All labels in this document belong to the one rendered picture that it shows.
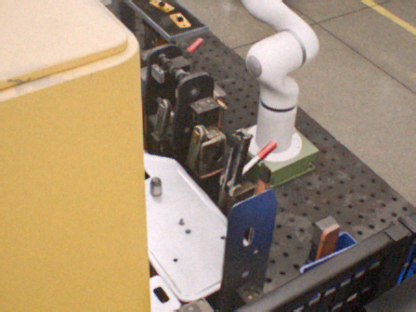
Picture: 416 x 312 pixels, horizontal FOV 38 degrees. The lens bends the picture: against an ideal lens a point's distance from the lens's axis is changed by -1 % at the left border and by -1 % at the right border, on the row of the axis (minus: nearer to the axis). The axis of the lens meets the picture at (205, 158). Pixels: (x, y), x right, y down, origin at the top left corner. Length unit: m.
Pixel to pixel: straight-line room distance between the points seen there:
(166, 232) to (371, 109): 2.35
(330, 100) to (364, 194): 1.63
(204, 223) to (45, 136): 1.28
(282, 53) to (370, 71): 2.25
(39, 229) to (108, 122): 0.05
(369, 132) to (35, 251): 3.25
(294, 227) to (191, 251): 0.56
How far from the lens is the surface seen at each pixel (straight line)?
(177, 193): 1.55
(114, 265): 0.27
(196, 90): 1.64
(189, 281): 1.37
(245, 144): 1.39
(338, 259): 0.73
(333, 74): 3.85
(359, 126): 3.48
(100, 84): 0.20
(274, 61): 1.72
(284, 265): 1.80
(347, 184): 2.08
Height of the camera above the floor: 2.11
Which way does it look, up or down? 42 degrees down
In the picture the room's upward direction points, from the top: 3 degrees clockwise
